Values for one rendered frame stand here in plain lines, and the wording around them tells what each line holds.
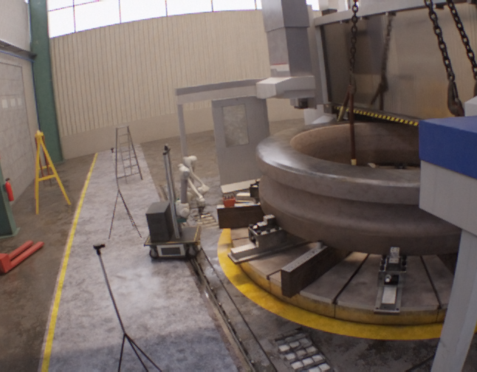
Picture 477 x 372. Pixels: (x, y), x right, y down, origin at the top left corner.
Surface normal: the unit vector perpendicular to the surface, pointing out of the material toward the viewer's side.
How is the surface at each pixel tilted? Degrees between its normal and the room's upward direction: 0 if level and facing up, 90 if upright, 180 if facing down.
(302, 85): 90
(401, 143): 90
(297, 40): 90
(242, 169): 90
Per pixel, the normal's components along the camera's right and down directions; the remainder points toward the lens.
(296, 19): 0.31, 0.27
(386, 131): -0.23, 0.33
